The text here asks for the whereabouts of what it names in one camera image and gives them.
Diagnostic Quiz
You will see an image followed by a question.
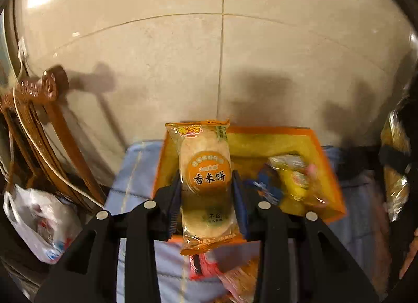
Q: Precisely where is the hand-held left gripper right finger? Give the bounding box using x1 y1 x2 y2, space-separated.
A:
232 170 379 303

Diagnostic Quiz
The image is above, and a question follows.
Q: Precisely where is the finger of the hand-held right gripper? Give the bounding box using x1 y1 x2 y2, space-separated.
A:
379 145 414 173

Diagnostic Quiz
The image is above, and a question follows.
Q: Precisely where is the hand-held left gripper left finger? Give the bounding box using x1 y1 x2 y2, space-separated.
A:
34 169 182 303

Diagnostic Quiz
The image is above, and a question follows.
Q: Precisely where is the blue snack packet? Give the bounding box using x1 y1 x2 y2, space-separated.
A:
251 164 285 206

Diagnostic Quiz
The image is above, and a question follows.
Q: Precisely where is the clear brown cake packet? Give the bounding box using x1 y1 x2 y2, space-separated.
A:
380 100 413 222

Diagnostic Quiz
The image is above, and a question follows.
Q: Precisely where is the orange rice cracker packet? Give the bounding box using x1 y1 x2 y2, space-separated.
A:
165 119 239 256

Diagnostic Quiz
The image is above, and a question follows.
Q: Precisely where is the yellow cake packet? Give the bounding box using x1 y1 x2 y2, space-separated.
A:
268 154 327 206

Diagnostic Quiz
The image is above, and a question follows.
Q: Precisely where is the orange cardboard box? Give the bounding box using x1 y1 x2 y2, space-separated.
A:
152 127 347 245

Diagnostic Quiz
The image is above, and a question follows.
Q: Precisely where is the person's right forearm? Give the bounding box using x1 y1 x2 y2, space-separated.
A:
400 228 418 281

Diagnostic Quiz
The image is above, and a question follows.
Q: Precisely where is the blue striped tablecloth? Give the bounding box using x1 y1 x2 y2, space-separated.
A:
104 141 392 303

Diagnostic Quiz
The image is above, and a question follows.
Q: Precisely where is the red pink snack packet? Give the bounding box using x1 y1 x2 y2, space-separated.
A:
189 252 223 281

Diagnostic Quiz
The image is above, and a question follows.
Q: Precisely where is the pink checked cloth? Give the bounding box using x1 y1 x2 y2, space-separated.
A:
359 172 405 303

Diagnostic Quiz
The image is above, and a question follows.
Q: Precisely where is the orange crinkled snack packet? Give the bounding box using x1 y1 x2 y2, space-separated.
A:
219 257 262 303

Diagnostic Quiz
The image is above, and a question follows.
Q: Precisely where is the white plastic bag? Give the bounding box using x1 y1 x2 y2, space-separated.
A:
3 185 84 265

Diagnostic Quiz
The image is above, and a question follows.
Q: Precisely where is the carved brown wooden chair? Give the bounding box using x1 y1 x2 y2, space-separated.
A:
0 66 107 213

